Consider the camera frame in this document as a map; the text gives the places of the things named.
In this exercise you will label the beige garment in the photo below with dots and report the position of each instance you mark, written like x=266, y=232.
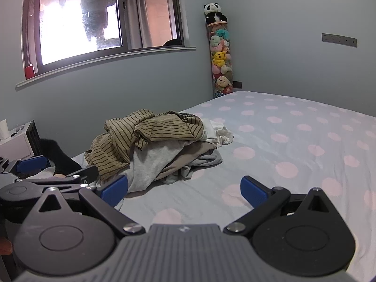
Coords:
x=191, y=152

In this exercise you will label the dark hanging clothes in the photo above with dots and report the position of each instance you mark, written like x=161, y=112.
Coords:
x=94, y=11

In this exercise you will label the panda plush toy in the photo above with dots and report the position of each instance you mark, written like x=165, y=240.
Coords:
x=214, y=13

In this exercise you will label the bed with polka dot sheet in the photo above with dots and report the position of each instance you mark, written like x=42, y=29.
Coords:
x=293, y=152

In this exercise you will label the olive striped pants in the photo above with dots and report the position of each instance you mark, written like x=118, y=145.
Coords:
x=152, y=126

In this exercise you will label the red cup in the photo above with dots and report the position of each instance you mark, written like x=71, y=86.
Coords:
x=29, y=72

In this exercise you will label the white bedside cabinet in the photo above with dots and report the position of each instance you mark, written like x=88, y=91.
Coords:
x=14, y=147

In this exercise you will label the person's left forearm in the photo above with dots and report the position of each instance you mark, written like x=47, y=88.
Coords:
x=58, y=155

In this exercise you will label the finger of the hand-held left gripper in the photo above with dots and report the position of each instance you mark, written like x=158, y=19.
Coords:
x=88, y=176
x=32, y=164

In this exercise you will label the white windowsill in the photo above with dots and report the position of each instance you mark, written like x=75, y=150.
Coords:
x=102, y=60

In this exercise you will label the heather grey garment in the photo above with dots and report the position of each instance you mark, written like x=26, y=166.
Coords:
x=205, y=161

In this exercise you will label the grey curtain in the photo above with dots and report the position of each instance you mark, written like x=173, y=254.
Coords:
x=144, y=20

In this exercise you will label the black wall socket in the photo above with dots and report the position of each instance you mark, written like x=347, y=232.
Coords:
x=237, y=85

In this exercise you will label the grey wall socket panel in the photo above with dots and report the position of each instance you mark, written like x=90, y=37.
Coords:
x=339, y=39

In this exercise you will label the white garment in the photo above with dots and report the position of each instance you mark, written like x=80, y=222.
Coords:
x=217, y=132

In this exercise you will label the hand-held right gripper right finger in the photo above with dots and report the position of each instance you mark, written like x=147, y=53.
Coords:
x=252, y=191

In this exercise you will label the light grey garment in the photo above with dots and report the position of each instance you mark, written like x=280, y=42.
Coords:
x=147, y=164

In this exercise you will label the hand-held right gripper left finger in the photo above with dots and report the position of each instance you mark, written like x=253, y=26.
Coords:
x=114, y=189

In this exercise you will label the clear tube of plush toys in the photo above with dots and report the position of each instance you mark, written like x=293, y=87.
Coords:
x=220, y=61

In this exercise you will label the dark object on windowsill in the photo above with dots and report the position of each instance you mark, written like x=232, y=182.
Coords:
x=173, y=42

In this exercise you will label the window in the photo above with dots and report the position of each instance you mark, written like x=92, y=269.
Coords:
x=58, y=35

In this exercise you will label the black slatted appliance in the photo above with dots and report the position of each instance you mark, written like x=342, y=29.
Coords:
x=32, y=138

